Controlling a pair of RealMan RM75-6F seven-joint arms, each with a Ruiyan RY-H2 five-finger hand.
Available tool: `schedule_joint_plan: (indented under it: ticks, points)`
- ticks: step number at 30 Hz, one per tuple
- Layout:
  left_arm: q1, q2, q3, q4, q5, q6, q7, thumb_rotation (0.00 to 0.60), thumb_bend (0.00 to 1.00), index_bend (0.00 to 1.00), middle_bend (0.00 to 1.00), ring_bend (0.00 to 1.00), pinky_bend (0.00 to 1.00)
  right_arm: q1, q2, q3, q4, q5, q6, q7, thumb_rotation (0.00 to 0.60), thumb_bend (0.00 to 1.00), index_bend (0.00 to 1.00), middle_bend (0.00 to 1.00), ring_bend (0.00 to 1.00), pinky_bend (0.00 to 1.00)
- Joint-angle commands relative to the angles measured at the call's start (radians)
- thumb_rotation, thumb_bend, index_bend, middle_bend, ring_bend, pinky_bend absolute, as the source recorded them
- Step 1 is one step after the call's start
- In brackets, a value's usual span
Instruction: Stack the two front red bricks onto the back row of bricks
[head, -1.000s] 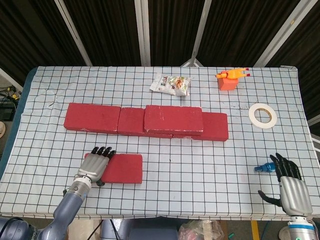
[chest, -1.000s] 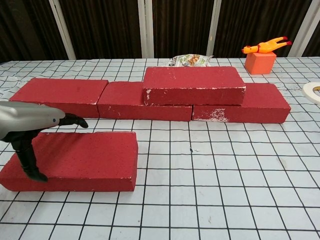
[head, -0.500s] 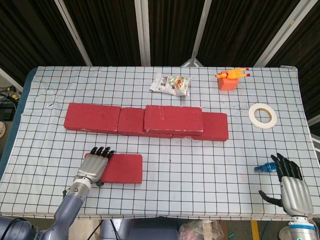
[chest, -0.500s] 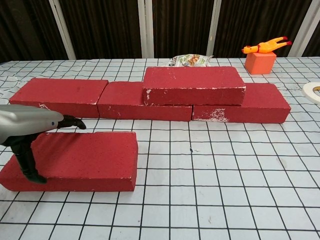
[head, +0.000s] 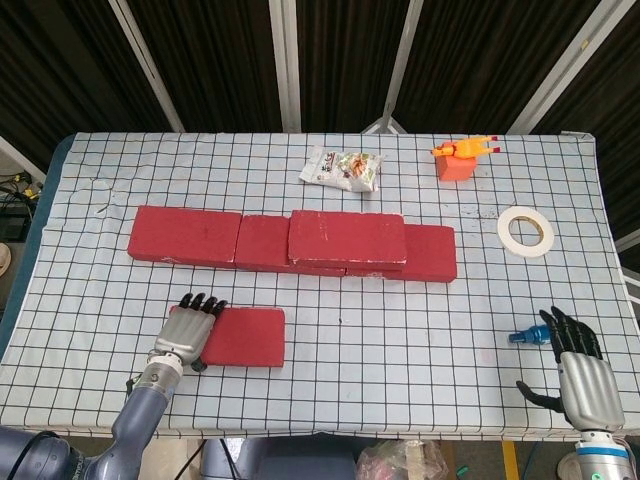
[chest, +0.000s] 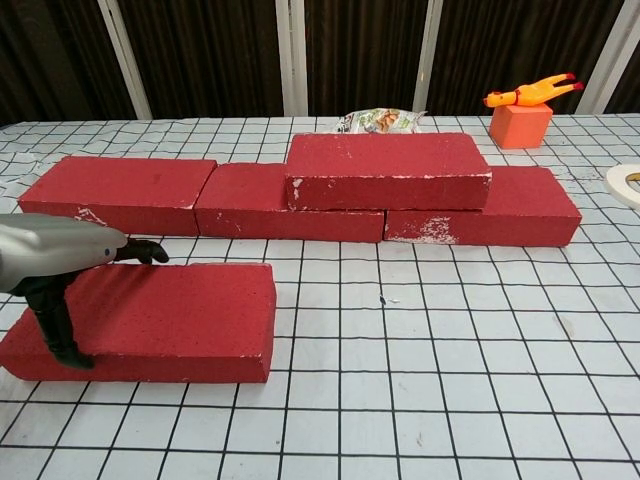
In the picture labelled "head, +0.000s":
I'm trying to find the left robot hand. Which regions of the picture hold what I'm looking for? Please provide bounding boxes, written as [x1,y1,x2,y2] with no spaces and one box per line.
[147,292,229,373]

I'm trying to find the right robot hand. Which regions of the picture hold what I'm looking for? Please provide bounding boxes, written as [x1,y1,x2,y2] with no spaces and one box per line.
[515,305,627,432]

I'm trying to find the red brick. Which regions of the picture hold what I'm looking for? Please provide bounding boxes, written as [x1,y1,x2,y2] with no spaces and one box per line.
[199,306,287,370]
[344,223,458,284]
[233,214,347,277]
[286,209,409,267]
[126,204,242,266]

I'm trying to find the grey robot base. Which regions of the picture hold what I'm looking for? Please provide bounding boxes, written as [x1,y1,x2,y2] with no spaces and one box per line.
[199,438,357,480]

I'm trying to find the white tape roll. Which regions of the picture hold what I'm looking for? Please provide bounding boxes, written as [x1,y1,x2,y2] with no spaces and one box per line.
[496,204,555,259]

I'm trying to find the white black grid tablecloth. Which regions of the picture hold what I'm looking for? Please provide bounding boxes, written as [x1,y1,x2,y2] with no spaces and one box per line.
[0,130,632,442]

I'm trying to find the clear plastic bag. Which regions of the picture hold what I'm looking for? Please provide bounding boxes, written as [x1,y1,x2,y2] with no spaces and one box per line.
[355,439,451,480]

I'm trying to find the white printed snack bag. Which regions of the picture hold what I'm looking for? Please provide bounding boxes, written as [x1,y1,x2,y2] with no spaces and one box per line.
[298,144,388,194]

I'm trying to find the orange foam cube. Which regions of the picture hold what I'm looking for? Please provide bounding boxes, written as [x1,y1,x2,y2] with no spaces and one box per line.
[435,152,477,183]

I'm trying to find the yellow rubber chicken toy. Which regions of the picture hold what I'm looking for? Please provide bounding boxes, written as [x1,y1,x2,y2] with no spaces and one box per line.
[431,134,502,161]

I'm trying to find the white metal frame post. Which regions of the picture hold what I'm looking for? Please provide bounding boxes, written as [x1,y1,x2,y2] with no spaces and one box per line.
[268,0,304,133]
[504,0,617,135]
[109,0,186,133]
[361,0,426,134]

